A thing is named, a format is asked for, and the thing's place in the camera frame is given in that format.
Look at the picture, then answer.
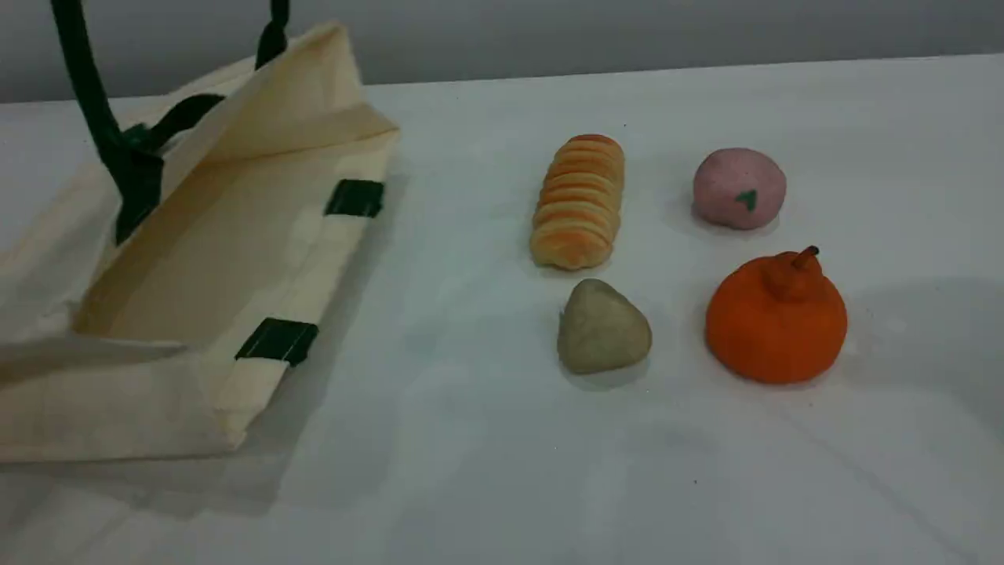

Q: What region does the white bag with green handles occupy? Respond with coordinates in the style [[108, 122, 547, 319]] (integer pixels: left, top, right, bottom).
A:
[[0, 0, 401, 464]]

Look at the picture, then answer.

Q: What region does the long ridged golden bread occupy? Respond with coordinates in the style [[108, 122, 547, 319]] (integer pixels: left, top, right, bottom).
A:
[[529, 133, 626, 272]]

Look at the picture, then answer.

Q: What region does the pink round pastry green leaf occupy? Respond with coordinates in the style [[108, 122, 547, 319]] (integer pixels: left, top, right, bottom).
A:
[[692, 148, 788, 231]]

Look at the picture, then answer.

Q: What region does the beige egg yolk pastry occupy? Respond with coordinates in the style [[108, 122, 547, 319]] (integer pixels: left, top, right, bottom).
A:
[[557, 279, 653, 375]]

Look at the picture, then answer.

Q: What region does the orange tangerine-shaped pastry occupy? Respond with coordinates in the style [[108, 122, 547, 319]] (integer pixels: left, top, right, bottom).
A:
[[704, 246, 849, 385]]

